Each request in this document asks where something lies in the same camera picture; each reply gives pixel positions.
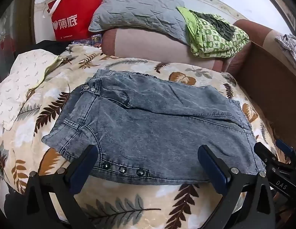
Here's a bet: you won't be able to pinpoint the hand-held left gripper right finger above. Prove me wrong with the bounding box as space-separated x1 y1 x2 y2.
198 144 275 229

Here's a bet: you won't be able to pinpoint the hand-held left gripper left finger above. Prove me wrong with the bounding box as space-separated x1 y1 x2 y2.
25 144 99 229

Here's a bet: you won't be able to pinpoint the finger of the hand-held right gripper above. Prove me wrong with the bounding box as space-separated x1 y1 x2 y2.
254 142 282 171
275 138 296 164

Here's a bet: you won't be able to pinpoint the grey-blue denim pants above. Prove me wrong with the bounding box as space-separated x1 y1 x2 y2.
42 69 266 186

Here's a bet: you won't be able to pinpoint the leaf print blanket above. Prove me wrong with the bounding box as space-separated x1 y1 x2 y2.
0 44 282 229

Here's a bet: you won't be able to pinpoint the grey crumpled cloth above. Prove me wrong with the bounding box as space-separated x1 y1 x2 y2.
275 34 296 68

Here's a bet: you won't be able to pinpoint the white patterned quilt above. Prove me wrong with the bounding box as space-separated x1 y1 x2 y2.
0 49 65 130

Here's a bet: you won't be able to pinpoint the pink and beige cushion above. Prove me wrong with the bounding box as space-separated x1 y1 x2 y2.
101 27 226 73
228 19 281 75

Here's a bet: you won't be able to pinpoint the colourful small packets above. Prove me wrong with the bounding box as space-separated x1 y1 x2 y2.
72 35 103 49

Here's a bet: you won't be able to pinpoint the black garment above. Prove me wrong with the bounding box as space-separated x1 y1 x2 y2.
35 39 74 56

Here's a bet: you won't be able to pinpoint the green patterned blanket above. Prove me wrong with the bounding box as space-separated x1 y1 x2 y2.
176 6 250 58

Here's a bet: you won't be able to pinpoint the dark green cloth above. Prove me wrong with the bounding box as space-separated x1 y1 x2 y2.
190 11 236 41

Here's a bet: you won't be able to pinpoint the red shopping bag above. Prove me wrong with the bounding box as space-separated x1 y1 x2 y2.
43 0 104 42

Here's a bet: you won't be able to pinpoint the wooden door with glass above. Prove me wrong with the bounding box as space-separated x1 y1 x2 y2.
0 0 37 86

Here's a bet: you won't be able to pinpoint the grey quilted pillow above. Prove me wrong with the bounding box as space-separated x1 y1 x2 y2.
88 0 190 44

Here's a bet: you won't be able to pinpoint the dark window frame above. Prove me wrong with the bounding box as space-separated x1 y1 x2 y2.
252 0 296 36

